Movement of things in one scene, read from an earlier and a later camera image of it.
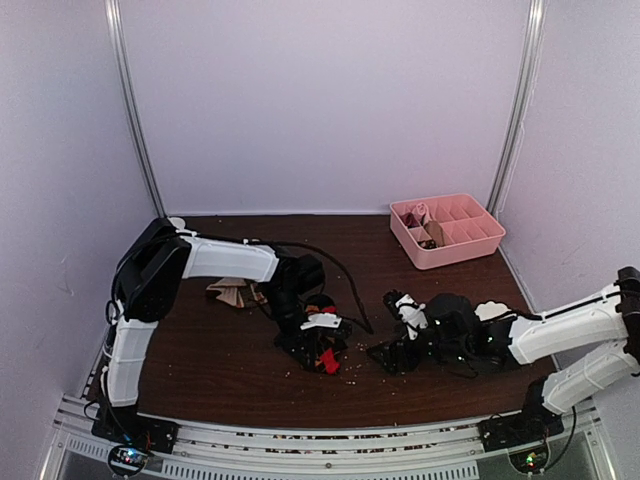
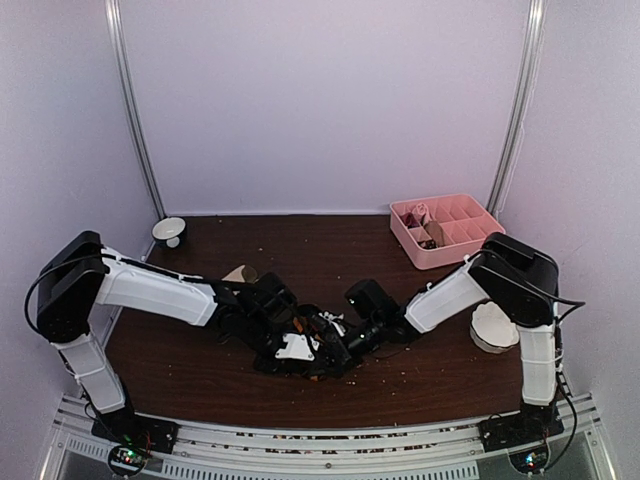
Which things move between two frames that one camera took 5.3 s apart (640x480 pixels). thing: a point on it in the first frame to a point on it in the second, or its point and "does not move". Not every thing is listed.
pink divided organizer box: [441, 230] does not move
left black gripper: [293, 344] to [287, 365]
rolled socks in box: [420, 216] does not move
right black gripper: [390, 348] to [340, 354]
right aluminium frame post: [522, 107] does not move
